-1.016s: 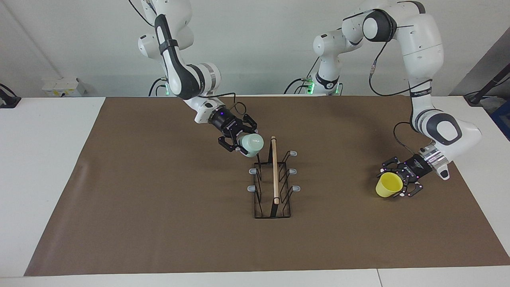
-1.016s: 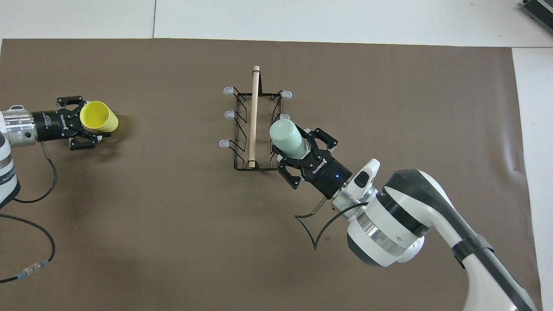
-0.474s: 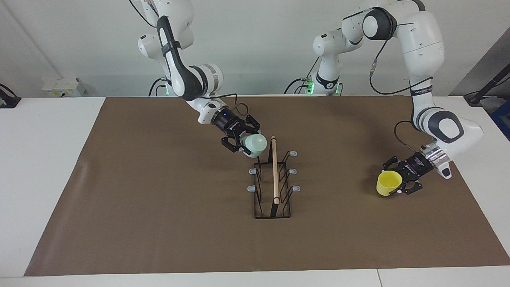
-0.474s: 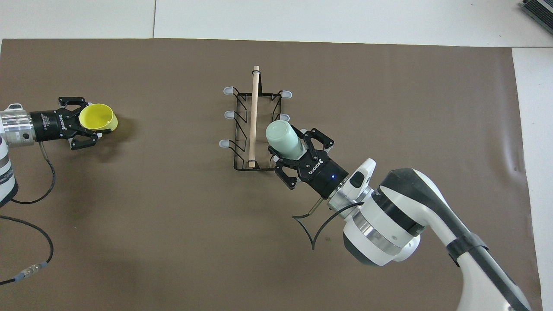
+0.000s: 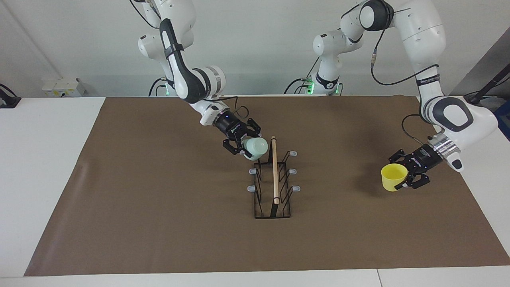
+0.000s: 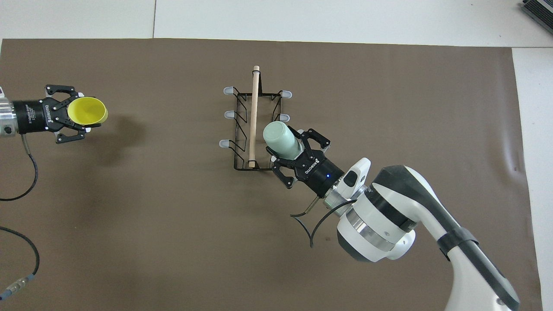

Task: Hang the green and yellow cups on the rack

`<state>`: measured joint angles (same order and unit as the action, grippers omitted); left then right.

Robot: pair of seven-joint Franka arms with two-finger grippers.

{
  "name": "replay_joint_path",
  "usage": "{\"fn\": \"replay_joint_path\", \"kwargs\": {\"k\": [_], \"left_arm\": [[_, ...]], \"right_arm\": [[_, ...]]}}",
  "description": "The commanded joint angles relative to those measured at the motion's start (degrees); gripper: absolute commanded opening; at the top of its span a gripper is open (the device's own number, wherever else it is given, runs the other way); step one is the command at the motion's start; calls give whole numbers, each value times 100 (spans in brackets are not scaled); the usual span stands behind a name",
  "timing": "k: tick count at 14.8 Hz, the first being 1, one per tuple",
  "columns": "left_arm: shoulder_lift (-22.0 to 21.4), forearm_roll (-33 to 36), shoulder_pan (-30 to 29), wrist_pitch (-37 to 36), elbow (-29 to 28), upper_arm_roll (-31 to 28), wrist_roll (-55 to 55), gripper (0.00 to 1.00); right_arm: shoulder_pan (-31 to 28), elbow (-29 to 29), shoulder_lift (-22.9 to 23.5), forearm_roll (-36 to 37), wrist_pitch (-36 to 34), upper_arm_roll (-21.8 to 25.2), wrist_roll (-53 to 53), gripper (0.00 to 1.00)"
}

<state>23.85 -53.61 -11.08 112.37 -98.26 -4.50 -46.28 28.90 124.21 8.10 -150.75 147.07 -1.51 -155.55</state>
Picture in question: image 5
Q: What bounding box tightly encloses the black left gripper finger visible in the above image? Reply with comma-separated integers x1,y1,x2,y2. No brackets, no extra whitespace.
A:
388,149,416,165
394,169,431,190

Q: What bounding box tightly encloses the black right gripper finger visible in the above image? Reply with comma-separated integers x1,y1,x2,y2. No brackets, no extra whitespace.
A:
244,118,262,137
222,136,245,156

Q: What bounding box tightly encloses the pale green plastic cup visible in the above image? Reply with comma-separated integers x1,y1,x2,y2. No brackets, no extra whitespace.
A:
242,138,268,161

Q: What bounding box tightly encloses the yellow plastic cup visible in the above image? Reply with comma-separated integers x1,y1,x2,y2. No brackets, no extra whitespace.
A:
381,163,408,192

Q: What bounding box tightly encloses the black stand pole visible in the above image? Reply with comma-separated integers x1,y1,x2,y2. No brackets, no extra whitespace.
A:
464,64,510,106

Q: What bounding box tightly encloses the blue crate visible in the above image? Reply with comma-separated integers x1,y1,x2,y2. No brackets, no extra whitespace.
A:
490,100,510,141

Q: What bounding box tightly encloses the brown table mat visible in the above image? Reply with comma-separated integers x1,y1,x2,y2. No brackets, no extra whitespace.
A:
24,95,510,277

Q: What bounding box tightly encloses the black table clamp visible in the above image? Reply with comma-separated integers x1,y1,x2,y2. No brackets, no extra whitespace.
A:
0,83,21,109

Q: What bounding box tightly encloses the black wire cup rack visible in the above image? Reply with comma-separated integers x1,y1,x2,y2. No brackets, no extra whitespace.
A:
247,136,301,219

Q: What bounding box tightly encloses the black left base cable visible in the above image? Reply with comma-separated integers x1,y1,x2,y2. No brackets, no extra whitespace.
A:
284,60,321,95

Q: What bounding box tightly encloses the black base cable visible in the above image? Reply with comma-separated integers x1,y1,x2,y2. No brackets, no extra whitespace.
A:
148,78,166,96
284,60,321,95

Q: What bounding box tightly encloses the black right base cable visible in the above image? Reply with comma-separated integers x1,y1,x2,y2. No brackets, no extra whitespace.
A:
148,78,166,96

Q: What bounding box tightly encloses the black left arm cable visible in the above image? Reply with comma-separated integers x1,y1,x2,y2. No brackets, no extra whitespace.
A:
341,0,439,146

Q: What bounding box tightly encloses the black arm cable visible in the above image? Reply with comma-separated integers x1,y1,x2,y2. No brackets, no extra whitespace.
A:
341,0,439,146
129,0,250,121

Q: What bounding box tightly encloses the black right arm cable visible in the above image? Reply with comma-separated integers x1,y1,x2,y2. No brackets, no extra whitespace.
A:
129,0,250,121

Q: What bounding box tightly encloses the white wall power box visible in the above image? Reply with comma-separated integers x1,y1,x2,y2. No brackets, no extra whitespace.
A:
43,78,86,97

